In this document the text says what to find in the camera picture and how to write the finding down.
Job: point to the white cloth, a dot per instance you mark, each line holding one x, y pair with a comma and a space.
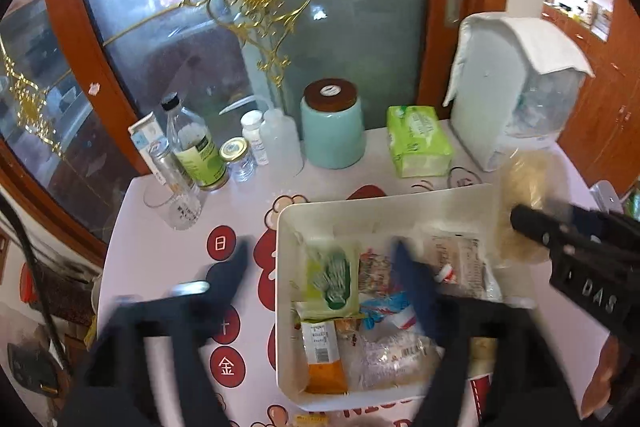
540, 42

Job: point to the green snack packet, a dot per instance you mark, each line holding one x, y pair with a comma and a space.
330, 277

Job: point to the glass tumbler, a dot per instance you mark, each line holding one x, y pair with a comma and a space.
177, 212

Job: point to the yellowish clear snack bag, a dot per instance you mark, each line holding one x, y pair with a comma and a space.
525, 177

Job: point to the wooden cabinet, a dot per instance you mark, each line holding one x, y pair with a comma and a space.
610, 107

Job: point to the clear bottle green label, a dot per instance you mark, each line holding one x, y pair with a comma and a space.
197, 152

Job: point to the small glass jar gold lid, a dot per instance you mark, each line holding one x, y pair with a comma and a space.
237, 159

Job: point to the gold wrapped candy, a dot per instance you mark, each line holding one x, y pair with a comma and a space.
309, 419

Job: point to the small red patterned packet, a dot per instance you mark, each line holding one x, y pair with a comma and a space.
375, 272

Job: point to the white and blue carton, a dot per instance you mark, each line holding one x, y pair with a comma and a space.
142, 134

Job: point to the person's right hand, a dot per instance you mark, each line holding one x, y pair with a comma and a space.
602, 372

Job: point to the white appliance with cloth cover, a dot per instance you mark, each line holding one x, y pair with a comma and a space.
485, 97

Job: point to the wooden glass door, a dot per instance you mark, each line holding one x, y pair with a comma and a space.
350, 7

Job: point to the small red white candy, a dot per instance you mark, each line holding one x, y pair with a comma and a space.
445, 273

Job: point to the blue red white packet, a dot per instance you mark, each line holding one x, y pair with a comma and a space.
387, 309

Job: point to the white squeeze bottle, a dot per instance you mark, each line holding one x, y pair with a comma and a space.
285, 142

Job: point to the small white pill bottle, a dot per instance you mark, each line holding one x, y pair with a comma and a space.
255, 134

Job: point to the teal ceramic jar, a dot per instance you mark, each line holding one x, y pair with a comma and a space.
332, 127

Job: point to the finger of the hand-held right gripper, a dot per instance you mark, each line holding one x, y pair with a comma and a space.
610, 229
540, 227

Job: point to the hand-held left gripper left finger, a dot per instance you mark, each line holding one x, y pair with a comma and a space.
235, 277

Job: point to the orange snack bar packet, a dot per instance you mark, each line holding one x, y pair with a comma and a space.
322, 352

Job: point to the slim clear bottle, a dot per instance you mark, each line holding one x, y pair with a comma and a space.
165, 162

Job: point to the clear barcode snack packet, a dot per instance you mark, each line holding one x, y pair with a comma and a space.
390, 357

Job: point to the clear white snack packet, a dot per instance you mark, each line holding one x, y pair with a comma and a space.
460, 252

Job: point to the green tissue pack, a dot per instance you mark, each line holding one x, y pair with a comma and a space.
420, 139

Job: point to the white plastic tray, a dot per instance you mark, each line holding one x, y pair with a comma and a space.
350, 222

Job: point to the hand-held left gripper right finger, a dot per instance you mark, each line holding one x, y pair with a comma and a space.
415, 287

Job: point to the white printed tablecloth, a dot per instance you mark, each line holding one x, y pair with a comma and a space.
150, 217

